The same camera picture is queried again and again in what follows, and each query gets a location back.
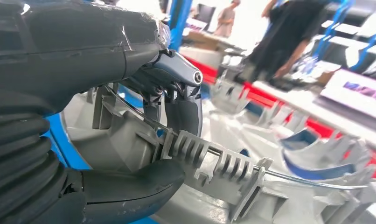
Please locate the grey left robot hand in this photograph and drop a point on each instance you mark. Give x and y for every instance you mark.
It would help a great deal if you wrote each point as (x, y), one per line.
(67, 46)

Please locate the person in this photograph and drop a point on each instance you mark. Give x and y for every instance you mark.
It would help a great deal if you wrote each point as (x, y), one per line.
(287, 34)
(226, 21)

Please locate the black office chair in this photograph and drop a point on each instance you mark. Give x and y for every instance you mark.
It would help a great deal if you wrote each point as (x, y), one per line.
(206, 15)

